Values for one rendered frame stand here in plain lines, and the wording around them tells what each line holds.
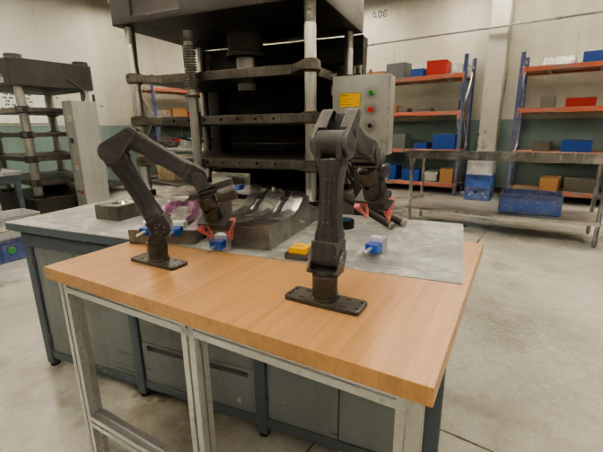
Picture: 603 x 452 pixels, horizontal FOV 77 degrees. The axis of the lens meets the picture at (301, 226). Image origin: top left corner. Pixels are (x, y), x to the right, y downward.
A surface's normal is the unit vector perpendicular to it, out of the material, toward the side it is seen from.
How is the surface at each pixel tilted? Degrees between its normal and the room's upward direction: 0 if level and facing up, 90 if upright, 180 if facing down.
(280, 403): 90
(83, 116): 90
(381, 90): 90
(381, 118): 90
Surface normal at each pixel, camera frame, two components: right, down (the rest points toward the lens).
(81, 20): 0.82, 0.14
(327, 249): -0.45, 0.14
